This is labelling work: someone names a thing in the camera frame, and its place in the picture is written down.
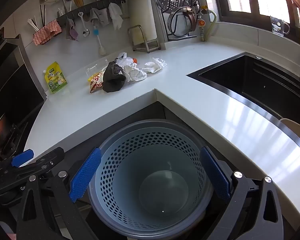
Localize clear plastic bag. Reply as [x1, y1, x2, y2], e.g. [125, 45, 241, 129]
[116, 52, 135, 67]

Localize black kitchen appliance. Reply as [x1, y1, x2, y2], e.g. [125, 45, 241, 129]
[0, 34, 47, 155]

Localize yellow-green hose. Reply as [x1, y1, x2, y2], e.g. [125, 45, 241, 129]
[204, 9, 218, 42]

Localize metal spoon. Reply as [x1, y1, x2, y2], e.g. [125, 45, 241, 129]
[78, 12, 90, 37]

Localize grey purple hanging cloth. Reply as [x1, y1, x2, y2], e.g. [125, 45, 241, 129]
[65, 17, 79, 41]

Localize black chopsticks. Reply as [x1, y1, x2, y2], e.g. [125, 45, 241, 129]
[40, 4, 47, 27]

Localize white sticks bundle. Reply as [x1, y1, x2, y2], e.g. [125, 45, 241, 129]
[27, 15, 44, 34]

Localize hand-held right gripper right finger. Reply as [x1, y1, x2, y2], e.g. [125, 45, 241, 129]
[199, 146, 284, 240]

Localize blue-grey perforated waste basket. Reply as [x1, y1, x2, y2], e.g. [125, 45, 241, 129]
[87, 119, 214, 232]

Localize glass pot lid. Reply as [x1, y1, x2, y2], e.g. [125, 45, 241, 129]
[168, 7, 198, 33]

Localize snack wrapper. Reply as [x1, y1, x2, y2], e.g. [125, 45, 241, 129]
[87, 71, 107, 94]

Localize dark wall hook rack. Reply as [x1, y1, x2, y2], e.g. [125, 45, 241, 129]
[56, 0, 126, 27]

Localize blue white brush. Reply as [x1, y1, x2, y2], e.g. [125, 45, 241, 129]
[93, 29, 107, 55]

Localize clear printed mug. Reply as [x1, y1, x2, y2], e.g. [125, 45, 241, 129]
[270, 16, 290, 34]

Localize green yellow spout pouch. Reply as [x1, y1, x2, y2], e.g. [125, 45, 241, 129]
[43, 62, 68, 94]

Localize white hanging cloth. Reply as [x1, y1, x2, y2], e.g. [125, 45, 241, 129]
[108, 2, 124, 30]

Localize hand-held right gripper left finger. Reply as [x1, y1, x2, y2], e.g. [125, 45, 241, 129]
[16, 147, 102, 240]

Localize white cutting board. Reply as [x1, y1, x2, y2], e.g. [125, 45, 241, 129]
[129, 0, 157, 40]

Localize metal board stand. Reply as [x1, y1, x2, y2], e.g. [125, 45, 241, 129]
[127, 24, 162, 53]

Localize gas valve with orange knob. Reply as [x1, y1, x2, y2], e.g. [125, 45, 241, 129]
[197, 5, 210, 42]

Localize black kitchen sink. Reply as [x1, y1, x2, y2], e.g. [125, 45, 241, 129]
[186, 52, 300, 140]

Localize white checked paper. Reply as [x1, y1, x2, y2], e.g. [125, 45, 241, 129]
[122, 64, 148, 82]

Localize pink wavy cloth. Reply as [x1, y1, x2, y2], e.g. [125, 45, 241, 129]
[32, 20, 62, 46]

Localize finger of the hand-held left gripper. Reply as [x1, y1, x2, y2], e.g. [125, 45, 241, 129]
[0, 149, 35, 174]
[20, 147, 65, 178]

